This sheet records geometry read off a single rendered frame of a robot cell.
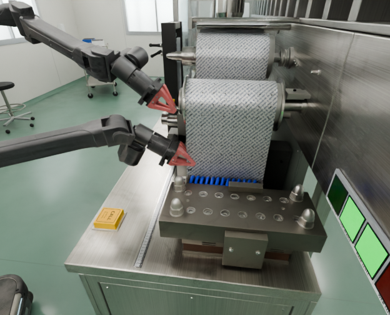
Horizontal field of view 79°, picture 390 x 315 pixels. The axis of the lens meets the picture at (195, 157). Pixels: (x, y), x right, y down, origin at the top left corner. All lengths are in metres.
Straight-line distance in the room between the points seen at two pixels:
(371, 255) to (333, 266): 1.57
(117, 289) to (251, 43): 0.85
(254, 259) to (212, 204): 0.17
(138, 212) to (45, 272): 1.26
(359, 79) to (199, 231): 0.45
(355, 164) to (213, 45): 0.57
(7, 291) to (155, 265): 1.13
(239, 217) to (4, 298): 1.35
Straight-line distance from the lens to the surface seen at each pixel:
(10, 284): 1.73
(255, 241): 0.60
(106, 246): 0.76
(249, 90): 0.65
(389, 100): 0.42
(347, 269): 2.03
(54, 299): 1.86
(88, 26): 7.02
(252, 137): 0.67
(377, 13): 0.60
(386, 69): 0.44
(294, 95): 0.69
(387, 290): 0.41
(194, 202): 0.65
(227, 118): 0.65
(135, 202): 0.87
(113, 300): 0.86
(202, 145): 0.68
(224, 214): 0.64
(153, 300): 0.80
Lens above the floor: 1.47
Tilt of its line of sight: 32 degrees down
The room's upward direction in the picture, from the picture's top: straight up
